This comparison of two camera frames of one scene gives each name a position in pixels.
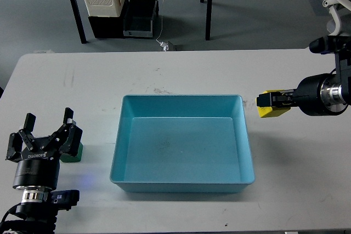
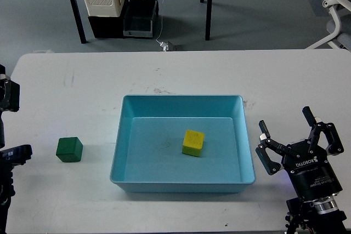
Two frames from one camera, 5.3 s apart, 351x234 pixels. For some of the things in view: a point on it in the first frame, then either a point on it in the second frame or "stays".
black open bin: (140, 16) stays
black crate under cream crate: (108, 27) stays
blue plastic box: (186, 143) stays
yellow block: (271, 111) -> (193, 142)
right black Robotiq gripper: (320, 95) -> (308, 165)
